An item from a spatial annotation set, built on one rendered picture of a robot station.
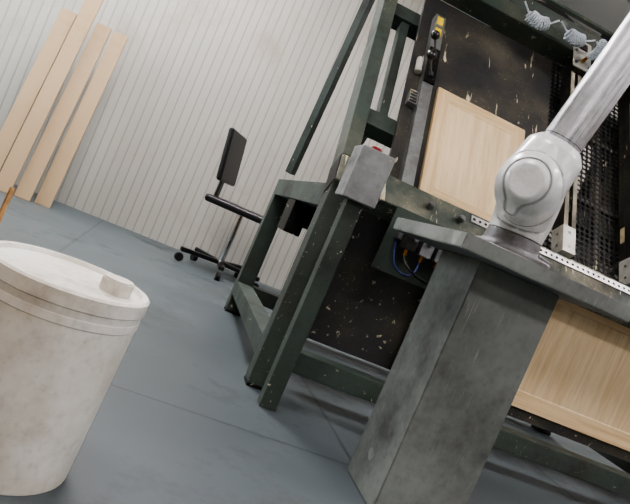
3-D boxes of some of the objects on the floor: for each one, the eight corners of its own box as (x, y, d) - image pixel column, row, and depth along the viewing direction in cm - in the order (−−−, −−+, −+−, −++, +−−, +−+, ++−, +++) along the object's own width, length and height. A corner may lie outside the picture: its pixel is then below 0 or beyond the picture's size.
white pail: (-138, 464, 102) (-25, 187, 101) (-69, 398, 131) (20, 183, 130) (61, 520, 110) (170, 263, 108) (86, 446, 139) (171, 243, 137)
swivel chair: (242, 278, 535) (292, 160, 532) (265, 298, 474) (322, 165, 471) (166, 249, 509) (218, 125, 505) (179, 267, 448) (239, 126, 444)
